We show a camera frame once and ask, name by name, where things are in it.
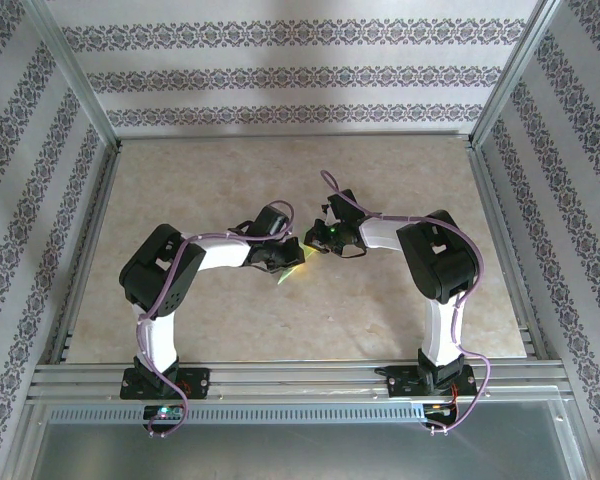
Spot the grey metal sheet panel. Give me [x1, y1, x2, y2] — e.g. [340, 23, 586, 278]
[22, 399, 592, 480]

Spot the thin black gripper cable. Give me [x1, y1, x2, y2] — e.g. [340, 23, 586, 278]
[337, 239, 370, 260]

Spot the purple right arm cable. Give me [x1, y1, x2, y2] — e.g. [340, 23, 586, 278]
[320, 169, 492, 434]

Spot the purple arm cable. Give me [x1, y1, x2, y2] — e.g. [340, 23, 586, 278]
[129, 199, 296, 440]
[320, 169, 492, 434]

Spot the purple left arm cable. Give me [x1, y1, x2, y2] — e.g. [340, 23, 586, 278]
[129, 199, 296, 440]

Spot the thin aluminium wall foot rail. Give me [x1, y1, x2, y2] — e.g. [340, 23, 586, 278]
[115, 129, 476, 144]

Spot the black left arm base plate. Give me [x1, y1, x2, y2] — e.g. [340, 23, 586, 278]
[121, 367, 212, 401]

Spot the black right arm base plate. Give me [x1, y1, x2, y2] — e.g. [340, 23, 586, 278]
[385, 365, 479, 400]

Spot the grey slotted cable duct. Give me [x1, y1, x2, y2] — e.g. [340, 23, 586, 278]
[47, 403, 427, 424]

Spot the aluminium side floor rail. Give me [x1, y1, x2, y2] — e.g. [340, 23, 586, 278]
[48, 140, 125, 366]
[465, 139, 549, 362]

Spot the aluminium corner post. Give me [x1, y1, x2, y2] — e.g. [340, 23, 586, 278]
[22, 0, 122, 147]
[471, 0, 567, 147]

